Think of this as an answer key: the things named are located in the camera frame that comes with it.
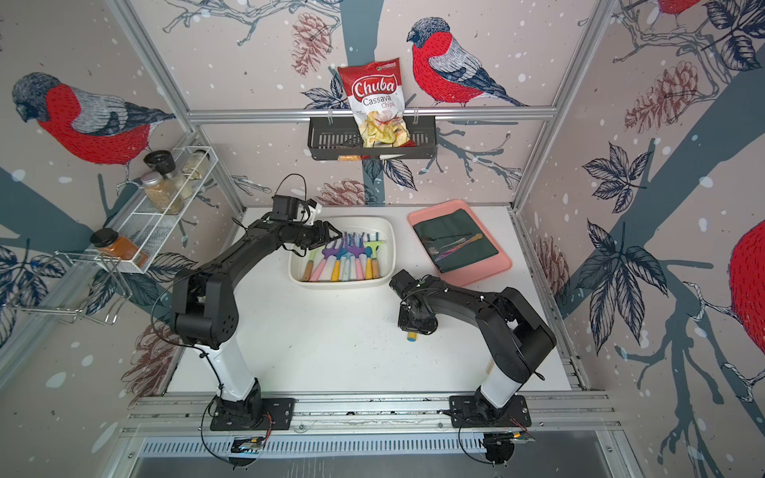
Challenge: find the black wall basket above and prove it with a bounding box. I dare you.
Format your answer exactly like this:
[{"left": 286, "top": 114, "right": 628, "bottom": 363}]
[{"left": 308, "top": 116, "right": 437, "bottom": 161}]

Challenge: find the blue claw rake yellow handle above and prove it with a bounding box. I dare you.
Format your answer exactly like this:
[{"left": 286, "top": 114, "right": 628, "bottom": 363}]
[{"left": 365, "top": 245, "right": 374, "bottom": 280}]

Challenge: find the light blue rake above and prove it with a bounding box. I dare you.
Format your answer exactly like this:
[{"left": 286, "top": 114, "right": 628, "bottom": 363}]
[{"left": 341, "top": 254, "right": 354, "bottom": 282}]

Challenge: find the green rake wooden handle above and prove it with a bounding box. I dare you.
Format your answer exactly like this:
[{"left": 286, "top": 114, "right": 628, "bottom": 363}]
[{"left": 301, "top": 249, "right": 319, "bottom": 282}]

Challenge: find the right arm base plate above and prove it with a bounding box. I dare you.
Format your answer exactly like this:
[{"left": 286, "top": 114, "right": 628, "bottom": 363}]
[{"left": 441, "top": 390, "right": 532, "bottom": 429}]

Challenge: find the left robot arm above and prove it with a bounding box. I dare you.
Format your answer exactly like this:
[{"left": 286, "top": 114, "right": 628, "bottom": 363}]
[{"left": 169, "top": 213, "right": 342, "bottom": 402}]

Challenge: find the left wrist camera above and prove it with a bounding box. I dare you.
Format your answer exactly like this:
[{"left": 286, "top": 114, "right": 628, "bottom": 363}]
[{"left": 270, "top": 194, "right": 322, "bottom": 225}]

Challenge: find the pink tray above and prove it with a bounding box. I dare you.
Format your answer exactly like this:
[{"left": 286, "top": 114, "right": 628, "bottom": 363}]
[{"left": 408, "top": 199, "right": 512, "bottom": 287}]

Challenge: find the green hoe wooden handle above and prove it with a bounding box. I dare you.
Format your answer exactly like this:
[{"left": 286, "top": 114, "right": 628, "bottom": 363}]
[{"left": 366, "top": 234, "right": 384, "bottom": 279}]

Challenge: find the wire cup holder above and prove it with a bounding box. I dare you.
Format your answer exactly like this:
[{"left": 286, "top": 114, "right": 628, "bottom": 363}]
[{"left": 1, "top": 251, "right": 133, "bottom": 326}]

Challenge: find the Chuba cassava chips bag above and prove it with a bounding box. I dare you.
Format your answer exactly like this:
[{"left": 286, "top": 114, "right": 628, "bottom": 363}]
[{"left": 339, "top": 59, "right": 414, "bottom": 149}]

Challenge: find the white wire spice rack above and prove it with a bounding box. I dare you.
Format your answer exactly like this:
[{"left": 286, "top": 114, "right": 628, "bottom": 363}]
[{"left": 105, "top": 145, "right": 218, "bottom": 273}]

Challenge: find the clear spice jar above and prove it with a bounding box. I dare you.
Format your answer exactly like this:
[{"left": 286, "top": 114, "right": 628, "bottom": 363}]
[{"left": 181, "top": 149, "right": 210, "bottom": 181}]

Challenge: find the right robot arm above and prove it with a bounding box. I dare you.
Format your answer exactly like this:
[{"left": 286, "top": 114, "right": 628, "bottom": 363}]
[{"left": 388, "top": 270, "right": 557, "bottom": 423}]

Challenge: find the white storage box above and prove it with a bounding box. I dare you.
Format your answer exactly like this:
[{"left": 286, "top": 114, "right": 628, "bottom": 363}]
[{"left": 288, "top": 216, "right": 396, "bottom": 291}]

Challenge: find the silver lid spice jar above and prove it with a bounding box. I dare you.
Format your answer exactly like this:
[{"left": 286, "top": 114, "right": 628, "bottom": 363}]
[{"left": 141, "top": 171, "right": 183, "bottom": 215}]

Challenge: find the dark green cloth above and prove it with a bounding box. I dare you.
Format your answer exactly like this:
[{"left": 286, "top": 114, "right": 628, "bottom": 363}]
[{"left": 414, "top": 209, "right": 499, "bottom": 273}]

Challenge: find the black lid spice jar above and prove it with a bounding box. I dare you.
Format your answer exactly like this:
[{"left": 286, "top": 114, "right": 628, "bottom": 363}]
[{"left": 143, "top": 149, "right": 177, "bottom": 178}]

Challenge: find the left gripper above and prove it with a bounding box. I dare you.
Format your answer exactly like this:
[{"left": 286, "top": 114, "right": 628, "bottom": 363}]
[{"left": 288, "top": 220, "right": 344, "bottom": 249}]

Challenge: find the orange spice jar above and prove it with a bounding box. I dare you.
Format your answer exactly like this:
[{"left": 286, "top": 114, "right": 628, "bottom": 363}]
[{"left": 91, "top": 228, "right": 149, "bottom": 267}]

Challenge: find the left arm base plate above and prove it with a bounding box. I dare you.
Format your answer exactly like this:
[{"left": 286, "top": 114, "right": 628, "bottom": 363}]
[{"left": 210, "top": 380, "right": 296, "bottom": 431}]

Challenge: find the purple rake pink handle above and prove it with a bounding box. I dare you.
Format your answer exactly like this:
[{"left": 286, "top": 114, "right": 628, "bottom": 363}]
[
  {"left": 310, "top": 239, "right": 342, "bottom": 282},
  {"left": 348, "top": 233, "right": 367, "bottom": 280}
]

